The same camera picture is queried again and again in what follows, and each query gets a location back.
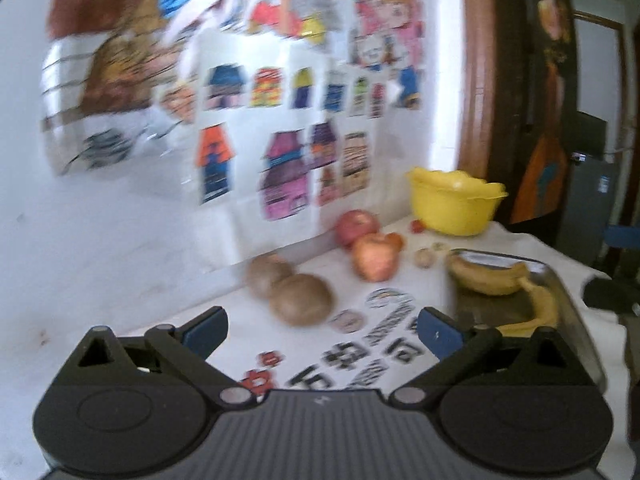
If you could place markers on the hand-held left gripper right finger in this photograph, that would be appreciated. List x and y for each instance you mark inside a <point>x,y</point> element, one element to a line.
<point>440,335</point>

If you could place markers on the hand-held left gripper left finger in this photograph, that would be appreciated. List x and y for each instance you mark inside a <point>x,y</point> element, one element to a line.
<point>207,330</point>

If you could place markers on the brown kiwi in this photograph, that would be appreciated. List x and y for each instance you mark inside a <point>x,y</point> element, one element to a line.
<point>300,301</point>
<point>265,272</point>

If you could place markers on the red apple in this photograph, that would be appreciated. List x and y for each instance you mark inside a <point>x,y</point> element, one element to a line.
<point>356,225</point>
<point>375,260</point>

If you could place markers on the small orange kumquat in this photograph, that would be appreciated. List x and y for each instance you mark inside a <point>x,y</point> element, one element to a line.
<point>396,240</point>

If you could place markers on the red cherry tomato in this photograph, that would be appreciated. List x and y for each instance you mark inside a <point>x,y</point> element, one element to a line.
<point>416,226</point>

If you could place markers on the yellow plastic colander bowl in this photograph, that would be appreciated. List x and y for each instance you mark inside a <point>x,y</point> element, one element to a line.
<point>452,205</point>

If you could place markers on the metal tray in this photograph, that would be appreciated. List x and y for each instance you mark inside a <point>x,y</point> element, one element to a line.
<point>570,290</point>

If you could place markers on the blue object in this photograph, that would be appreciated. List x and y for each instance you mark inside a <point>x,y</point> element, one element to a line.
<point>622,237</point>

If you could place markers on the yellow banana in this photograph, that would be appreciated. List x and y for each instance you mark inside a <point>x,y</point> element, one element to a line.
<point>542,310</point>
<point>487,281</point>

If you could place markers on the grey cabinet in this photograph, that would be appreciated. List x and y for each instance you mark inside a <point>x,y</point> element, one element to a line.
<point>595,195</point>

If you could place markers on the dark decorated door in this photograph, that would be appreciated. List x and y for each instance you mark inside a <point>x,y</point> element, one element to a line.
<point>540,110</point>

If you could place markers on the paper clothes wall poster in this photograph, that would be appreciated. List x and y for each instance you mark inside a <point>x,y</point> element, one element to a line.
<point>280,125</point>

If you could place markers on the wooden door frame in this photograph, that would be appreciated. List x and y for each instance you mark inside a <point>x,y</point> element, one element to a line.
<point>475,60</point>

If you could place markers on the brown cartoon wall poster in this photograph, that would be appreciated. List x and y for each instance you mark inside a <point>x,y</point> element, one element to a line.
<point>115,75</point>

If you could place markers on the pink cartoon wall poster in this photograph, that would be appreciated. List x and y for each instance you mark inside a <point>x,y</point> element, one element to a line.
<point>390,25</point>

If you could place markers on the red yellow cartoon wall poster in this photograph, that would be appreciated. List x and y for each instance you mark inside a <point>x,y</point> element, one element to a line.
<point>300,5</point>

